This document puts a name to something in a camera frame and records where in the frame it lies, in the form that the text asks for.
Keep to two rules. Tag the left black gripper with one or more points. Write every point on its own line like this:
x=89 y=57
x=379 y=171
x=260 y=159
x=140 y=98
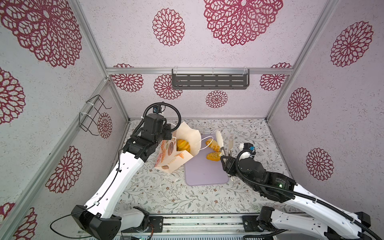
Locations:
x=166 y=128

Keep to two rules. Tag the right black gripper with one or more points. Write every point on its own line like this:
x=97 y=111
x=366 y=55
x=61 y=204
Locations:
x=230 y=163

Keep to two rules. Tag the small yellow croissant piece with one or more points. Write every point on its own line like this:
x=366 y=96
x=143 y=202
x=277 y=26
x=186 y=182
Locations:
x=183 y=145

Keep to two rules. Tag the printed paper bag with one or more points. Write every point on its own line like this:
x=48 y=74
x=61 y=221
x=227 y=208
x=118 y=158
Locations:
x=169 y=159

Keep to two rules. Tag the flaky yellow pastry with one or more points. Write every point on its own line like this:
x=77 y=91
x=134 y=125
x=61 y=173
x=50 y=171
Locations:
x=213 y=145

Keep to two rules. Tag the oval golden bread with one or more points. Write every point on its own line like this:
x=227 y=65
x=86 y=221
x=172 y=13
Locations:
x=214 y=156

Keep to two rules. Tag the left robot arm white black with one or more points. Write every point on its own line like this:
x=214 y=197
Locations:
x=97 y=216

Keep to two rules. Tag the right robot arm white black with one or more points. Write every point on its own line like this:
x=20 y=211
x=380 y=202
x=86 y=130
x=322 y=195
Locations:
x=324 y=221

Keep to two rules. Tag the lavender tray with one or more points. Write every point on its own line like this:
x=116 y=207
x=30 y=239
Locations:
x=199 y=171

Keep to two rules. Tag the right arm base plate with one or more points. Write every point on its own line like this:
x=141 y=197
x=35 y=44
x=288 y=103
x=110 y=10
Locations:
x=252 y=223

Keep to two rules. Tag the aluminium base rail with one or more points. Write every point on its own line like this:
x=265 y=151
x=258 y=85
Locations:
x=228 y=224

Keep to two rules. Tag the grey wall shelf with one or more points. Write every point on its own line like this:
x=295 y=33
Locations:
x=213 y=81

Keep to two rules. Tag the black wire wall rack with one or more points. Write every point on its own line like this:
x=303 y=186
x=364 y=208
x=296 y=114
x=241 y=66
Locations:
x=96 y=121

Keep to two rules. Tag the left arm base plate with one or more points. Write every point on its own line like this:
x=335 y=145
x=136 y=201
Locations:
x=155 y=224

